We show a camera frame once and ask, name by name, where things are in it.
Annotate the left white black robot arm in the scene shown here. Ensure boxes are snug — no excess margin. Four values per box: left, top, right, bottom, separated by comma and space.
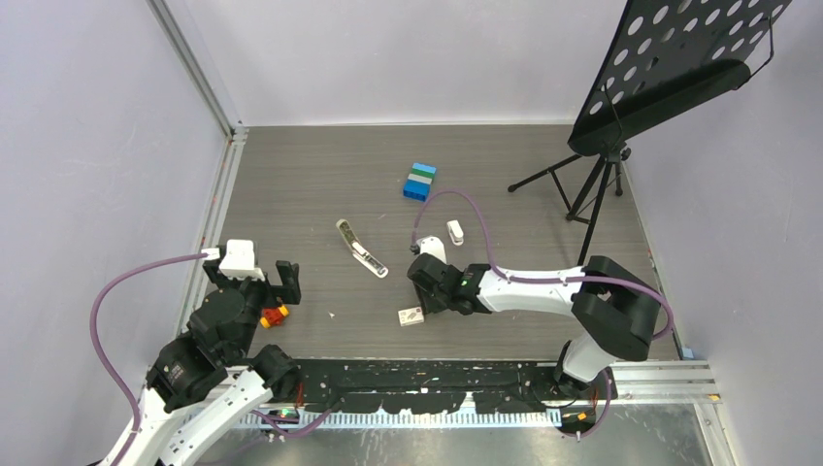
89, 248, 302, 465

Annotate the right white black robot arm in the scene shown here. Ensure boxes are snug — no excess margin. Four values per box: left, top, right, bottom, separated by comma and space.
407, 253, 661, 399

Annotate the olive green white stapler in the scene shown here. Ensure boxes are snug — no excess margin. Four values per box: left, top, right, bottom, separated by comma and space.
336, 218, 388, 279

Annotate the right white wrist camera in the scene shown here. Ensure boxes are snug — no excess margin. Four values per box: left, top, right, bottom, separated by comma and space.
411, 236, 447, 263

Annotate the black music stand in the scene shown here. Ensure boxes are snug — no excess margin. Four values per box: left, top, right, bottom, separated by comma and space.
508, 0, 790, 264

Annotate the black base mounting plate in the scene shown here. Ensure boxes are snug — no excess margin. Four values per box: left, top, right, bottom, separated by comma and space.
272, 359, 617, 415

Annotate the aluminium frame rail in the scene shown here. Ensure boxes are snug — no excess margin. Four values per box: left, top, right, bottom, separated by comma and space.
131, 0, 248, 466

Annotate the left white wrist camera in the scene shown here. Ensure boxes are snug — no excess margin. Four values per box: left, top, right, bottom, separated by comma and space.
200, 239, 265, 281

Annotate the blue green toy brick stack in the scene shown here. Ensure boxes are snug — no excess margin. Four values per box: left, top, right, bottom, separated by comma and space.
402, 162, 437, 202

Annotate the white staples box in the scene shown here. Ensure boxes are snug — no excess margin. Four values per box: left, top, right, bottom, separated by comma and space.
397, 307, 425, 327

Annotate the red yellow toy brick car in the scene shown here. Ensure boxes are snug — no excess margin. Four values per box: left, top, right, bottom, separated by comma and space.
259, 305, 289, 329

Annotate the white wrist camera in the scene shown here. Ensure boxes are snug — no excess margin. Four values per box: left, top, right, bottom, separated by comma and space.
411, 236, 447, 263
200, 239, 265, 281

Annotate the small white stapler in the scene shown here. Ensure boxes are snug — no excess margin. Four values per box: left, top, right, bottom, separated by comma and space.
446, 219, 465, 247

